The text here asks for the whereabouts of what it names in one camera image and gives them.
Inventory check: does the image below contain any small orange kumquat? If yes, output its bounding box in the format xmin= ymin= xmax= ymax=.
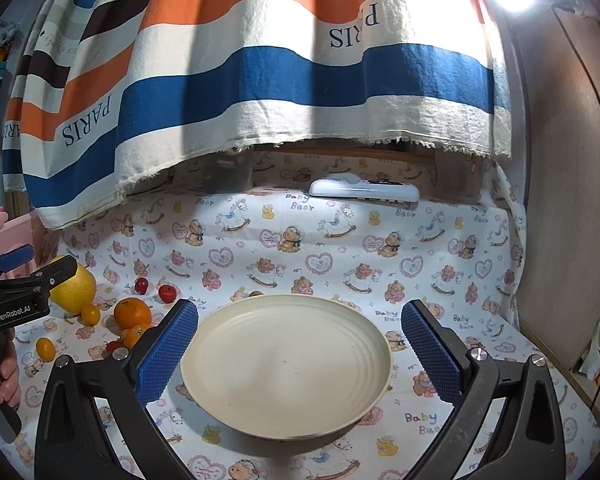
xmin=35 ymin=337 xmax=56 ymax=362

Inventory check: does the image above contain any small red tomato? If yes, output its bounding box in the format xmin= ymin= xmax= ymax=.
xmin=106 ymin=339 xmax=124 ymax=354

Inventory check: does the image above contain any large orange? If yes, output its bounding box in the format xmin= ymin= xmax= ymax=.
xmin=114 ymin=297 xmax=151 ymax=330

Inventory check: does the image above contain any orange with green stem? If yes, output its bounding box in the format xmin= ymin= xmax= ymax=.
xmin=120 ymin=324 xmax=152 ymax=349

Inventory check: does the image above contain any red cherry tomato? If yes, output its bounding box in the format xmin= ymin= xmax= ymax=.
xmin=158 ymin=284 xmax=178 ymax=304

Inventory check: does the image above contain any person's hand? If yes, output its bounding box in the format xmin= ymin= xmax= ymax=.
xmin=0 ymin=340 xmax=21 ymax=410

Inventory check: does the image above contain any pink toy box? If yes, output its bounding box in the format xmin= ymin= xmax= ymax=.
xmin=0 ymin=207 xmax=44 ymax=280

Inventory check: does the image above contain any yellow pear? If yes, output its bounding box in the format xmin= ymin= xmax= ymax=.
xmin=50 ymin=264 xmax=96 ymax=315

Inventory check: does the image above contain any small yellow kumquat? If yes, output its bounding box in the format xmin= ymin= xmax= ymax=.
xmin=80 ymin=304 xmax=100 ymax=326

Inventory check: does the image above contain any dark red cherry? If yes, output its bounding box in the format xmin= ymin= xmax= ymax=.
xmin=134 ymin=276 xmax=149 ymax=295

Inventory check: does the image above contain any cream round plate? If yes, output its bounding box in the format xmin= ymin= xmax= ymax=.
xmin=181 ymin=295 xmax=392 ymax=441

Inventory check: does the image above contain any striped Paris blanket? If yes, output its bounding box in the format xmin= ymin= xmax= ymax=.
xmin=2 ymin=0 xmax=513 ymax=229

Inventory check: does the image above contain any baby bear patterned cloth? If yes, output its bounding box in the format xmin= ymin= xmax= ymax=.
xmin=0 ymin=148 xmax=600 ymax=480

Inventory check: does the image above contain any white remote control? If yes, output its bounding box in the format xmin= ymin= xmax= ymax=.
xmin=309 ymin=172 xmax=420 ymax=205

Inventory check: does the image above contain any wooden headboard panel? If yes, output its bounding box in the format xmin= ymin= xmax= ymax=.
xmin=510 ymin=4 xmax=600 ymax=368

